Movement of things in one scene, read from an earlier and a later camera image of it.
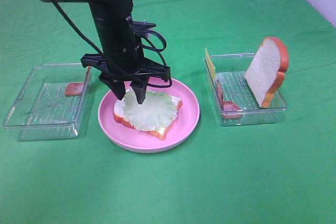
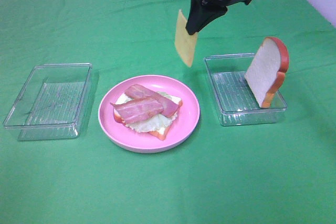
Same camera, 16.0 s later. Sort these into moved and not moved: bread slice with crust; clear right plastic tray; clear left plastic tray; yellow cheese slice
Moved: yellow cheese slice
Not moved: clear right plastic tray; clear left plastic tray; bread slice with crust
